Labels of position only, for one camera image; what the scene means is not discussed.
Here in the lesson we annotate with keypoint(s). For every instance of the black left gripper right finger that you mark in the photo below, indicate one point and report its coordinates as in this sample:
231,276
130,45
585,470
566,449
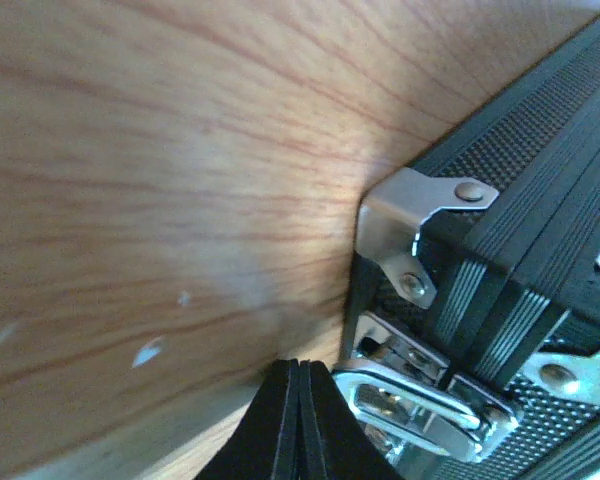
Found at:
332,445

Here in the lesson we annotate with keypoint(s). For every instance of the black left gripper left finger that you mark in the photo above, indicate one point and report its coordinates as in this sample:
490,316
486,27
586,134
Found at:
264,444

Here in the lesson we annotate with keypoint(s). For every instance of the black poker set case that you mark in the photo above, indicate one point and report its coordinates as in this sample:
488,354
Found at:
472,335

